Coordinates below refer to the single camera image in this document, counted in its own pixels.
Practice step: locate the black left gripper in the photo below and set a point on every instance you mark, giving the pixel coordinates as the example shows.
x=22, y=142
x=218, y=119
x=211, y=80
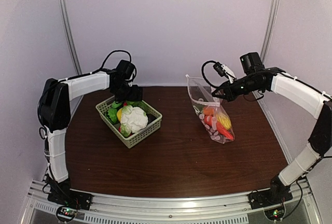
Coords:
x=135, y=96

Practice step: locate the round circuit board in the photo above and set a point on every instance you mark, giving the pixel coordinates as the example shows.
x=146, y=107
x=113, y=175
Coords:
x=65, y=214
x=274, y=214

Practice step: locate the red orange toy carrot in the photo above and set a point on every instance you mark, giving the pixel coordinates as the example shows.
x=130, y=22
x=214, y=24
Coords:
x=216, y=128

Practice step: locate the white toy cauliflower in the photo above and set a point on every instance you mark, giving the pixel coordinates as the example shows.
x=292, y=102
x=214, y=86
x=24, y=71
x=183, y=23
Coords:
x=133, y=119

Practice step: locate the left aluminium frame post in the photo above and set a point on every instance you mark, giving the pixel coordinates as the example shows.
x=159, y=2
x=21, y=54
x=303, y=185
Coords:
x=69, y=39

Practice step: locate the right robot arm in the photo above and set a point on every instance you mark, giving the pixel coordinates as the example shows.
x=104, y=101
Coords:
x=306, y=109

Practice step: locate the green toy lime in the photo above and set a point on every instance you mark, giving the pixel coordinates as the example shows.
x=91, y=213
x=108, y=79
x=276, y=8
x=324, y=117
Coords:
x=133, y=103

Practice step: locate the front aluminium rail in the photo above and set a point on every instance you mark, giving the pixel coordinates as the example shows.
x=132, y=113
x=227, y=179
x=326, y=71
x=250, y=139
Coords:
x=230, y=208

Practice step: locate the clear zip top bag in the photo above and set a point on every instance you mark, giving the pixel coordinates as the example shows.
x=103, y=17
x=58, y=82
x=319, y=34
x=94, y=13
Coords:
x=200, y=94

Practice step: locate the left round circuit board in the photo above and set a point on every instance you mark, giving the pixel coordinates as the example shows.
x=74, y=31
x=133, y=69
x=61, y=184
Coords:
x=65, y=214

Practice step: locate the striped green toy watermelon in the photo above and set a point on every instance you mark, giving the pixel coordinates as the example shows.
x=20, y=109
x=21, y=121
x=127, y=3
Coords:
x=111, y=115

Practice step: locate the aluminium frame post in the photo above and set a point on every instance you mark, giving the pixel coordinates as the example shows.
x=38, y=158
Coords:
x=273, y=12
x=69, y=39

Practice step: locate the right aluminium frame post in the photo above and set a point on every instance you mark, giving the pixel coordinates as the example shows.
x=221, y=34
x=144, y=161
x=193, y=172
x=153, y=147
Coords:
x=273, y=12

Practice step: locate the dark purple toy eggplant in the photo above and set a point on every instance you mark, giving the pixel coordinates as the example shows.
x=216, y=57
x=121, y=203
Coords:
x=151, y=118

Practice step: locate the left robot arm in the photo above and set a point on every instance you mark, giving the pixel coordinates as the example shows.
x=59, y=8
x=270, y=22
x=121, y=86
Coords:
x=54, y=111

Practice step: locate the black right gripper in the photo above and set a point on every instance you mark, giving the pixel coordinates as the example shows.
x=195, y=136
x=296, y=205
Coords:
x=230, y=94

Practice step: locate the green perforated plastic basket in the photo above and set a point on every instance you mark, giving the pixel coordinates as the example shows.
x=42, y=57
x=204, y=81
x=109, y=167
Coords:
x=133, y=139

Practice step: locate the right round circuit board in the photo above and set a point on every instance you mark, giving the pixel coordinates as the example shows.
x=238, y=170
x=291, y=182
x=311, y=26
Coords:
x=274, y=214

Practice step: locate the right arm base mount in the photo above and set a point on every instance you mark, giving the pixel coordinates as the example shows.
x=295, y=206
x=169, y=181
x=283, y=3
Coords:
x=267, y=199

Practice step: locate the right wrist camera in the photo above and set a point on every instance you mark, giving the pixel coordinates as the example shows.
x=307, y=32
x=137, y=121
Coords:
x=224, y=71

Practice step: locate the yellow orange toy fruit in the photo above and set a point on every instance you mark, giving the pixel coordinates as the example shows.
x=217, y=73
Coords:
x=119, y=114

